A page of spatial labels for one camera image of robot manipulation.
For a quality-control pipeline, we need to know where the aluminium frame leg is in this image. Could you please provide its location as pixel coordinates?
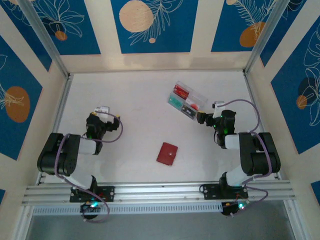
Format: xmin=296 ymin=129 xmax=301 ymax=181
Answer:
xmin=12 ymin=204 xmax=35 ymax=240
xmin=283 ymin=199 xmax=310 ymax=240

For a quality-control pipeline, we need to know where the clear acrylic card box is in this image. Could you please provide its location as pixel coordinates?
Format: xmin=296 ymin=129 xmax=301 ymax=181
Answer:
xmin=166 ymin=80 xmax=209 ymax=122

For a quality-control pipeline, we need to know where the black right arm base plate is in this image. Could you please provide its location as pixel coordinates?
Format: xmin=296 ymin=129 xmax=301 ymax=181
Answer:
xmin=201 ymin=183 xmax=250 ymax=200

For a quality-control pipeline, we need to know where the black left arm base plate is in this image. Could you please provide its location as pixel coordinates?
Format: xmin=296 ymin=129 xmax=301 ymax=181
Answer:
xmin=69 ymin=186 xmax=116 ymax=203

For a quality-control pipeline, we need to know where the black card stack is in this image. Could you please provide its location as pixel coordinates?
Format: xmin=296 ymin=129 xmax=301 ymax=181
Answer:
xmin=181 ymin=104 xmax=197 ymax=120

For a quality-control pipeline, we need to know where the red leather card holder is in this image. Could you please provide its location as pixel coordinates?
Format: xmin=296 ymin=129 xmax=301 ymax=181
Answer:
xmin=156 ymin=141 xmax=179 ymax=166

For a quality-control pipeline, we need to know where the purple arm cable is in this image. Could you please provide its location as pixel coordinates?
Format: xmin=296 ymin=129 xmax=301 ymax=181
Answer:
xmin=53 ymin=112 xmax=125 ymax=223
xmin=215 ymin=99 xmax=273 ymax=209

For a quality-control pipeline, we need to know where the aluminium side rail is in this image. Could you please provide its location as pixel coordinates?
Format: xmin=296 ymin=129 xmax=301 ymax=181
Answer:
xmin=36 ymin=73 xmax=75 ymax=186
xmin=243 ymin=71 xmax=283 ymax=181

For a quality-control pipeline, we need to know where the aluminium mounting rail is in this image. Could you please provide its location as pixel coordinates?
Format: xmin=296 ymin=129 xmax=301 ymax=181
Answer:
xmin=21 ymin=181 xmax=293 ymax=206

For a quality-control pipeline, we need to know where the white slotted cable duct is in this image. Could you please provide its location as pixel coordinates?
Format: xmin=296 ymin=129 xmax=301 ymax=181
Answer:
xmin=32 ymin=202 xmax=223 ymax=216

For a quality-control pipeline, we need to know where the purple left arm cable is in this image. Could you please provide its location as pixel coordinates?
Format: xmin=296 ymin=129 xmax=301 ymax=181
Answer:
xmin=53 ymin=112 xmax=125 ymax=223

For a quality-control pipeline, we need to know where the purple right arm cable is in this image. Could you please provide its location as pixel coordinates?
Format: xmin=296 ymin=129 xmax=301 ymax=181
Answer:
xmin=215 ymin=99 xmax=273 ymax=209

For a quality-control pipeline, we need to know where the row of white cards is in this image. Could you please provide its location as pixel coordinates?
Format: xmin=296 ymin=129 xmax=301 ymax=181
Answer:
xmin=173 ymin=84 xmax=190 ymax=100

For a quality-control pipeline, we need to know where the teal card stack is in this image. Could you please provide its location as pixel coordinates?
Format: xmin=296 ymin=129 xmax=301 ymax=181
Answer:
xmin=167 ymin=93 xmax=186 ymax=110

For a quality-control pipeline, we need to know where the aluminium frame post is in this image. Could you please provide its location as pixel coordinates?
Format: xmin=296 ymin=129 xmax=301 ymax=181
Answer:
xmin=18 ymin=0 xmax=71 ymax=79
xmin=243 ymin=0 xmax=293 ymax=76

